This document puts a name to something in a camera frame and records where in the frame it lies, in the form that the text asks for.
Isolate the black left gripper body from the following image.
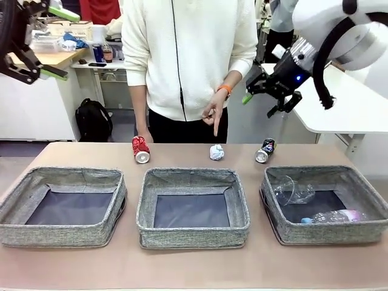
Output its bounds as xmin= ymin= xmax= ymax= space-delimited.
xmin=0 ymin=0 xmax=35 ymax=77

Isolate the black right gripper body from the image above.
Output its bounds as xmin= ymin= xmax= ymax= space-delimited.
xmin=267 ymin=52 xmax=313 ymax=98

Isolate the crushed black can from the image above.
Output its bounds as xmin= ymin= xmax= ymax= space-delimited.
xmin=254 ymin=138 xmax=278 ymax=164

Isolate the white paper ball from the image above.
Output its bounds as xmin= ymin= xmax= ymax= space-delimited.
xmin=209 ymin=144 xmax=227 ymax=161

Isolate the clear plastic cup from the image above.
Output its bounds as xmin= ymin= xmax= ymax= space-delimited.
xmin=272 ymin=175 xmax=316 ymax=207

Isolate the clear bottle with pink label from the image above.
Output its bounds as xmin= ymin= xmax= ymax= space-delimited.
xmin=300 ymin=209 xmax=368 ymax=225

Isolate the crushed red can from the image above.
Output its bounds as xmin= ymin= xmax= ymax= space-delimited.
xmin=132 ymin=135 xmax=152 ymax=165

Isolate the person's left forearm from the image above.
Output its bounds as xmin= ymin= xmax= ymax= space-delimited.
xmin=221 ymin=70 xmax=245 ymax=92

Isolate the person's right forearm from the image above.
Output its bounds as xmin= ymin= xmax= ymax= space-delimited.
xmin=129 ymin=84 xmax=150 ymax=131

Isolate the person's left hand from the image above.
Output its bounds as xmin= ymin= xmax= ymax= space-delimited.
xmin=202 ymin=90 xmax=229 ymax=137

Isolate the person's right hand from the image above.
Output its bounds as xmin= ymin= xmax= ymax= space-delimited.
xmin=137 ymin=127 xmax=155 ymax=144

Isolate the white slotted crate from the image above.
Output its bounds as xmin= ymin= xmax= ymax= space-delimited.
xmin=47 ymin=20 xmax=93 ymax=41

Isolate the white plastic basket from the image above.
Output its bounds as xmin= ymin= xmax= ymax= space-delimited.
xmin=29 ymin=36 xmax=62 ymax=55

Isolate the person in red top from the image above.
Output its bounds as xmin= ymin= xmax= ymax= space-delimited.
xmin=79 ymin=0 xmax=122 ymax=25

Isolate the blue cloth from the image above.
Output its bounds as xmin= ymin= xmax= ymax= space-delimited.
xmin=62 ymin=32 xmax=89 ymax=50

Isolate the wooden top desk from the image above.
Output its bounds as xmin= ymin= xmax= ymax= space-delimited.
xmin=0 ymin=45 xmax=89 ymax=142

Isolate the orange wrist watch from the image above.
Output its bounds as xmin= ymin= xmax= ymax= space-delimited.
xmin=216 ymin=85 xmax=233 ymax=99

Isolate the white cup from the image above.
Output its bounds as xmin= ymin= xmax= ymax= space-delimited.
xmin=90 ymin=24 xmax=107 ymax=44

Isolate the person in light blue shirt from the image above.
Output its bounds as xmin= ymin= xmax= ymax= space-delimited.
xmin=267 ymin=0 xmax=297 ymax=65

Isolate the large white table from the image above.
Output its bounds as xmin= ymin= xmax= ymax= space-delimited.
xmin=259 ymin=62 xmax=388 ymax=157

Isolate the blue drink bottle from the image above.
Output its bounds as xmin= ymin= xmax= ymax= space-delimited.
xmin=92 ymin=43 xmax=104 ymax=64

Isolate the cream cloth bag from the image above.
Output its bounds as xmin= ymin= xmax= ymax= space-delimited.
xmin=105 ymin=14 xmax=125 ymax=42

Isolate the cola bottle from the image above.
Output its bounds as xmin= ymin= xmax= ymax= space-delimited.
xmin=102 ymin=43 xmax=115 ymax=64

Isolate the person in white sweater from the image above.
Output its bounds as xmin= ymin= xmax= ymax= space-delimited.
xmin=120 ymin=0 xmax=259 ymax=144

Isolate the white shelf desk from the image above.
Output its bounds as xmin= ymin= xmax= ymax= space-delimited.
xmin=70 ymin=57 xmax=132 ymax=110

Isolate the black backpack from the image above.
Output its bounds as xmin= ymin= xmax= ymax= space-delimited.
xmin=75 ymin=97 xmax=114 ymax=143

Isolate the grey fabric basket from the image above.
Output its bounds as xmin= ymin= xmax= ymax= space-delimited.
xmin=259 ymin=165 xmax=388 ymax=246
xmin=0 ymin=166 xmax=128 ymax=249
xmin=135 ymin=168 xmax=252 ymax=250

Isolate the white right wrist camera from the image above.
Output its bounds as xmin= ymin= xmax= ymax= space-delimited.
xmin=270 ymin=44 xmax=287 ymax=59

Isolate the black right arm cable sleeve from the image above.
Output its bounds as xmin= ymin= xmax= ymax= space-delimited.
xmin=312 ymin=15 xmax=376 ymax=111

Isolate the thin black cord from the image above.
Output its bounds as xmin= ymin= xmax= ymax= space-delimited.
xmin=170 ymin=0 xmax=187 ymax=122

